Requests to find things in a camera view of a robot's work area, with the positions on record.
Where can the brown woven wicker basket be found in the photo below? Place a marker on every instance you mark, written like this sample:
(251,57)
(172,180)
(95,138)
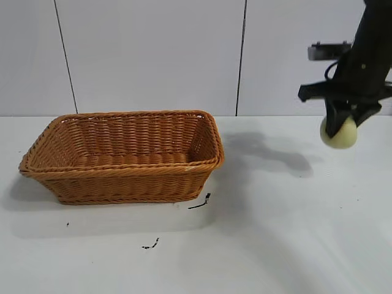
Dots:
(122,183)

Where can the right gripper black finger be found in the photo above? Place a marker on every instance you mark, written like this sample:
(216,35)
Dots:
(366,114)
(334,121)

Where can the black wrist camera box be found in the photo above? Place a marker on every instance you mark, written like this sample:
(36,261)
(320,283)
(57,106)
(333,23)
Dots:
(327,50)

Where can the pale yellow egg yolk pastry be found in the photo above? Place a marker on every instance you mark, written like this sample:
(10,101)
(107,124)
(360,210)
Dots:
(341,137)

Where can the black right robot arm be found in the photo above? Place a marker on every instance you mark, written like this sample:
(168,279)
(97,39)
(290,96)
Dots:
(375,21)

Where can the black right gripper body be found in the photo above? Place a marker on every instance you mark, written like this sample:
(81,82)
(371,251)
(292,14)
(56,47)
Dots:
(358,79)

